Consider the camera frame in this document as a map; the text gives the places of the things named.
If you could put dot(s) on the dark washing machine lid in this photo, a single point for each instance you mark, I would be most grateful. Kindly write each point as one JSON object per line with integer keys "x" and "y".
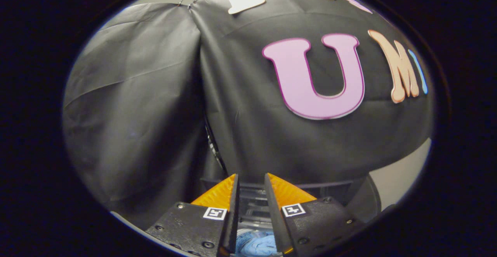
{"x": 330, "y": 189}

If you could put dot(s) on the light blue cloth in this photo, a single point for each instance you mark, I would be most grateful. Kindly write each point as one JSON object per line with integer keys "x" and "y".
{"x": 258, "y": 245}

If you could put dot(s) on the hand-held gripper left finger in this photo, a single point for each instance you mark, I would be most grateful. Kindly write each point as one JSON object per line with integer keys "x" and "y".
{"x": 233, "y": 218}

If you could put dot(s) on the black backdrop cloth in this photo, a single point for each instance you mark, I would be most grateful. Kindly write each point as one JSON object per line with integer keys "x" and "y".
{"x": 136, "y": 113}

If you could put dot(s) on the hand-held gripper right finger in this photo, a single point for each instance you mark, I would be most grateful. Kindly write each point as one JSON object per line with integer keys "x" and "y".
{"x": 273, "y": 218}

